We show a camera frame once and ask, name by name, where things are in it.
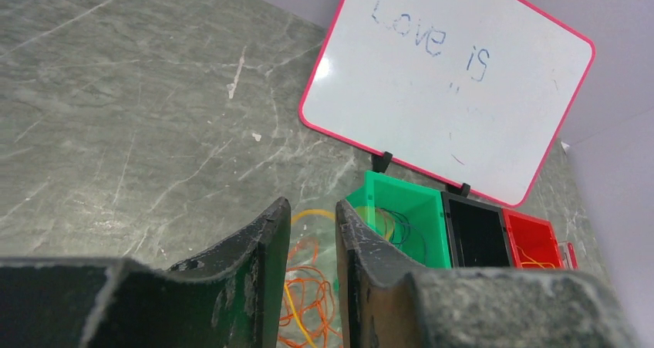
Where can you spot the red plastic bin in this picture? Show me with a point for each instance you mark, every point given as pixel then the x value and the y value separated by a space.
pixel 532 241

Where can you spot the pink framed whiteboard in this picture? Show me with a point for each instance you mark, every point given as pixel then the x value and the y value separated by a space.
pixel 466 91

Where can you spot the black whiteboard stand foot right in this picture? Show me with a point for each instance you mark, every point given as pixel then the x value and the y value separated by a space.
pixel 462 190

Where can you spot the green plastic bin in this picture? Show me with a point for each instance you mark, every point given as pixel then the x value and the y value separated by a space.
pixel 409 216

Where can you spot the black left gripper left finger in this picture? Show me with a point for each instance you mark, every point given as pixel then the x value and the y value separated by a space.
pixel 228 295

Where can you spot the black plastic bin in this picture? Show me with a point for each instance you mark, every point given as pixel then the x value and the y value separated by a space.
pixel 476 233

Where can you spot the black whiteboard stand foot left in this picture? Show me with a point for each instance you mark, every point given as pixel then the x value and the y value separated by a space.
pixel 381 162

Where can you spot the black whiteboard stand foot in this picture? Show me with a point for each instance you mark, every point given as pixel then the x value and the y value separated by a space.
pixel 381 162
pixel 462 190

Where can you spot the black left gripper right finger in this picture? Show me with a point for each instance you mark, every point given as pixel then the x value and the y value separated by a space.
pixel 389 300

